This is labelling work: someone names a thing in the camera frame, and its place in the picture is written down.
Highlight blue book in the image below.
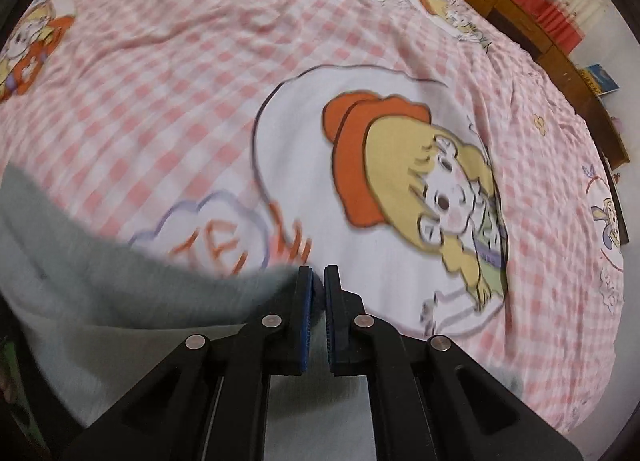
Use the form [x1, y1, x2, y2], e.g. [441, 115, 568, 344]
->
[578, 63, 620, 97]

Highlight pink checkered cartoon bedsheet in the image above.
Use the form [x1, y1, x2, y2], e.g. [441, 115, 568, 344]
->
[1, 0, 624, 433]

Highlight grey knit pants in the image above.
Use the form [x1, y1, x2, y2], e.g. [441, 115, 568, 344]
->
[0, 162, 524, 461]

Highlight low wooden cabinet row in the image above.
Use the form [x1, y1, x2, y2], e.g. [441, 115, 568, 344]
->
[465, 0, 630, 168]

